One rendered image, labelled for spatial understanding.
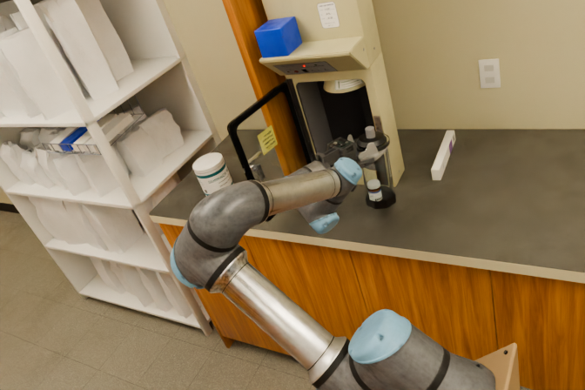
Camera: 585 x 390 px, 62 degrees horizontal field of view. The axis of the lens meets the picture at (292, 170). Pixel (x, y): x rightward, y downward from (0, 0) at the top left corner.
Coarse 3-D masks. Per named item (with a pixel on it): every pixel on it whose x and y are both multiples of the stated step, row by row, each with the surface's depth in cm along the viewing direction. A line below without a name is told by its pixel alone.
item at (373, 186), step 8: (384, 144) 147; (376, 160) 149; (384, 160) 150; (368, 168) 151; (376, 168) 150; (384, 168) 151; (368, 176) 153; (376, 176) 152; (384, 176) 152; (392, 176) 156; (368, 184) 155; (376, 184) 153; (384, 184) 154; (392, 184) 156; (368, 192) 157; (376, 192) 155; (384, 192) 155; (392, 192) 157; (376, 200) 157
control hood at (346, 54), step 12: (300, 48) 154; (312, 48) 151; (324, 48) 147; (336, 48) 144; (348, 48) 142; (360, 48) 145; (264, 60) 155; (276, 60) 153; (288, 60) 151; (300, 60) 149; (312, 60) 148; (324, 60) 147; (336, 60) 146; (348, 60) 144; (360, 60) 146; (276, 72) 164
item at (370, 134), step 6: (372, 126) 149; (366, 132) 148; (372, 132) 148; (378, 132) 151; (360, 138) 150; (366, 138) 149; (372, 138) 149; (378, 138) 148; (384, 138) 148; (360, 144) 149; (366, 144) 147; (378, 144) 147
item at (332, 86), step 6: (324, 84) 171; (330, 84) 166; (336, 84) 165; (342, 84) 164; (348, 84) 163; (354, 84) 163; (360, 84) 164; (330, 90) 167; (336, 90) 165; (342, 90) 164; (348, 90) 163; (354, 90) 164
